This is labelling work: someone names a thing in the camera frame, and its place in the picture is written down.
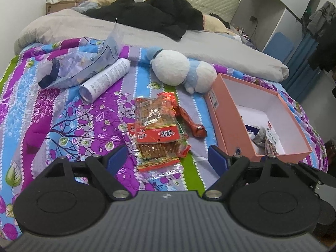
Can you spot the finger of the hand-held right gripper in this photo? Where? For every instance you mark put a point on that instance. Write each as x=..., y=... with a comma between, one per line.
x=312, y=174

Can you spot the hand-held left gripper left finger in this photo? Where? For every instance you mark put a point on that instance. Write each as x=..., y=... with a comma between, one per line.
x=118, y=158

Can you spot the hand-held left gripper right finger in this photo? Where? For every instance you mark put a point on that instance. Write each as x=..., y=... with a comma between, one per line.
x=218, y=160

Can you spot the green label snack packet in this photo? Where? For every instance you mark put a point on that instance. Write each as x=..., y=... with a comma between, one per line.
x=184, y=151

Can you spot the pink cardboard box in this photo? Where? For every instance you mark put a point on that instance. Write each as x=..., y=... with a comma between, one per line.
x=228, y=122

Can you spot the blue white snack packet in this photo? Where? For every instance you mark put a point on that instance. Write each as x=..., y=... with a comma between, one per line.
x=249, y=130

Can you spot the red sausage packet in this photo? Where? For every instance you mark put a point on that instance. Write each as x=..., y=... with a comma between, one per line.
x=191, y=124

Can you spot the red label brown sticks packet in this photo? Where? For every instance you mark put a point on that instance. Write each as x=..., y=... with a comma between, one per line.
x=157, y=136

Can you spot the grey green snack packet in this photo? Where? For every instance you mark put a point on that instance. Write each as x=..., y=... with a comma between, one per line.
x=260, y=137

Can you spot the clear dark snack packet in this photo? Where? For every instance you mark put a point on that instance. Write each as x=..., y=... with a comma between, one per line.
x=272, y=141

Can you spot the clear brown sticks packet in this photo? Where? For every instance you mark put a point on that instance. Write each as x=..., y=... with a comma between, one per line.
x=149, y=110

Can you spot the red foil candy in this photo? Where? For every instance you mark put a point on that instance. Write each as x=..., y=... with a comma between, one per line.
x=166, y=96

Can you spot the brown bag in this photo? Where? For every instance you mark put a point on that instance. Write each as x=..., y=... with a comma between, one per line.
x=331, y=157

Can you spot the white spray can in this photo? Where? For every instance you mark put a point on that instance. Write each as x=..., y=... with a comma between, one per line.
x=105, y=79

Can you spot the floral printed blanket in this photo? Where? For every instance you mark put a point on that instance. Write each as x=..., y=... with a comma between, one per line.
x=39, y=110

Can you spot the clear blue plastic bag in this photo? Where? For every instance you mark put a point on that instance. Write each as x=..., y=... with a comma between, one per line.
x=78, y=71

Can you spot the white and blue plush toy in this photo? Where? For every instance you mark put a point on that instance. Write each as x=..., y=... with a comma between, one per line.
x=170, y=68

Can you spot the blue curtain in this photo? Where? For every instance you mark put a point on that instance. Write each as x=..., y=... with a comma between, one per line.
x=302, y=68

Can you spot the black hanging garment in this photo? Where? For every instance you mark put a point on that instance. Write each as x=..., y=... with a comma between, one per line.
x=325, y=52

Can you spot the blue board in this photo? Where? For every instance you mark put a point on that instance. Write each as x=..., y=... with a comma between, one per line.
x=278, y=47

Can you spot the grey duvet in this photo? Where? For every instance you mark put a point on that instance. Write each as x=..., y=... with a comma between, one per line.
x=78, y=26

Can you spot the black jacket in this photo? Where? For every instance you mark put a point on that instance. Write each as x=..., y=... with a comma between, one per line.
x=157, y=13

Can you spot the light blue cloth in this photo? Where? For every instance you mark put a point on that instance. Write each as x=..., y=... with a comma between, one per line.
x=82, y=6

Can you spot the grey striped hanging shirt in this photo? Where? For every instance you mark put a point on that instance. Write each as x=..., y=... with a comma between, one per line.
x=319, y=18

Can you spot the wooden nightstand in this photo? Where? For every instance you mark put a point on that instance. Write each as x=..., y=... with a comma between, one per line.
x=60, y=7

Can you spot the white wardrobe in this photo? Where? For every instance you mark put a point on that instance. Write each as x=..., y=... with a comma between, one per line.
x=270, y=2

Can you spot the black wall plug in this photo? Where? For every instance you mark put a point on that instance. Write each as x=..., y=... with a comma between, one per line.
x=253, y=19

